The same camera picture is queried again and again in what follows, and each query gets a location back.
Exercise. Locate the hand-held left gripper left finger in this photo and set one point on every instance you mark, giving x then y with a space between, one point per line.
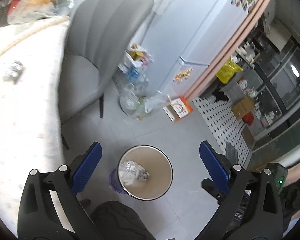
86 166

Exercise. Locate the orange and white box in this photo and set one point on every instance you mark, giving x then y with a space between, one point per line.
178 108

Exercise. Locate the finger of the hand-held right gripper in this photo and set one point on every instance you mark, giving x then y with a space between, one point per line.
210 186

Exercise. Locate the beige round trash can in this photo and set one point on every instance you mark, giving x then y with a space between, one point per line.
160 177

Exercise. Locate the white pegboard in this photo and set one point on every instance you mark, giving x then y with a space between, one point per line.
222 125

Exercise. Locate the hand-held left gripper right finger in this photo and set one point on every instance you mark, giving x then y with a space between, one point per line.
215 166

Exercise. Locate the white fridge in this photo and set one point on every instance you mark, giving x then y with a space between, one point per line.
190 35

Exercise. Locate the dark cloth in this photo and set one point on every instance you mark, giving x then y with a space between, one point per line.
296 193

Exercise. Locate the crushed clear plastic bottle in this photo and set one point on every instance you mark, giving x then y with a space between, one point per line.
128 172

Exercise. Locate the yellow plastic bag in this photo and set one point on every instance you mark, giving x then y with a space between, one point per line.
227 71

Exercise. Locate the clear bag of bottles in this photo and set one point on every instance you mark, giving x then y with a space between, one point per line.
137 102

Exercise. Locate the purple plastic container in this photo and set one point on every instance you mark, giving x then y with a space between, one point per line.
113 181

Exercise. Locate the brown cardboard box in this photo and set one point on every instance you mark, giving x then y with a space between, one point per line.
243 107

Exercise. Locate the grey chair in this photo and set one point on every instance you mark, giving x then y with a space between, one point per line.
95 55

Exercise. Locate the cluster of small fridge stickers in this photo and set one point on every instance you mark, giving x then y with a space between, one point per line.
182 75

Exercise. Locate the large clear plastic bag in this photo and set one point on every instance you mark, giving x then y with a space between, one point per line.
40 7

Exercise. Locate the person's dark trouser leg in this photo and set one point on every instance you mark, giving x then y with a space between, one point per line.
120 222

